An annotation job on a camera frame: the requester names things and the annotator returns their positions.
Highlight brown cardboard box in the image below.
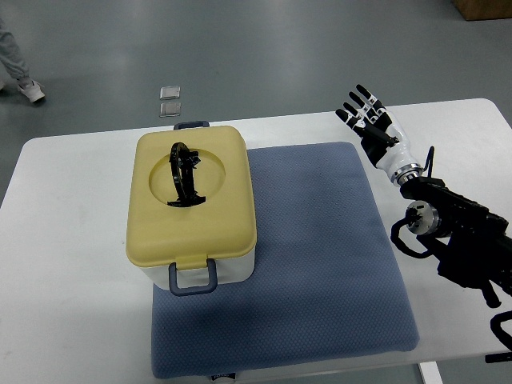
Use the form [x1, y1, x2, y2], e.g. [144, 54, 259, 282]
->
[452, 0, 511, 21]

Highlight white storage box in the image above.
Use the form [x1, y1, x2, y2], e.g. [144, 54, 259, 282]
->
[142, 248, 255, 296]

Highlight blue grey cushion mat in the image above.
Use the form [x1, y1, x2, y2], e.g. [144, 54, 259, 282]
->
[151, 142, 419, 379]

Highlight label tag under mat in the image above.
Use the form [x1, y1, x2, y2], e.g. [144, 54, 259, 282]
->
[210, 373, 236, 383]

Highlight white table leg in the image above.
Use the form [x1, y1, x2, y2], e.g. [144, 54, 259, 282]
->
[418, 361, 443, 384]

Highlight person leg grey trousers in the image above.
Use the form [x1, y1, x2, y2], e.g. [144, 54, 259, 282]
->
[1, 20, 30, 81]

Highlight black table bracket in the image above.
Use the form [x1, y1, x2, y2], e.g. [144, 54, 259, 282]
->
[485, 352, 512, 364]

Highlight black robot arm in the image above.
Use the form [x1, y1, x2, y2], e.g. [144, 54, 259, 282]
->
[390, 149, 511, 308]

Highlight lower metal floor plate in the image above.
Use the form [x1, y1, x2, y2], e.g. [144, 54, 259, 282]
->
[159, 102, 182, 118]

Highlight yellow box lid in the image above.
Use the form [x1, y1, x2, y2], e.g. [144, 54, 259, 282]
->
[126, 126, 257, 270]

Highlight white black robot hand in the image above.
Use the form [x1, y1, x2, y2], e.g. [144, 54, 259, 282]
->
[335, 84, 423, 186]

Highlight white sneaker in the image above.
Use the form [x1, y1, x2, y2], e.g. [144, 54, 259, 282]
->
[18, 78, 45, 103]

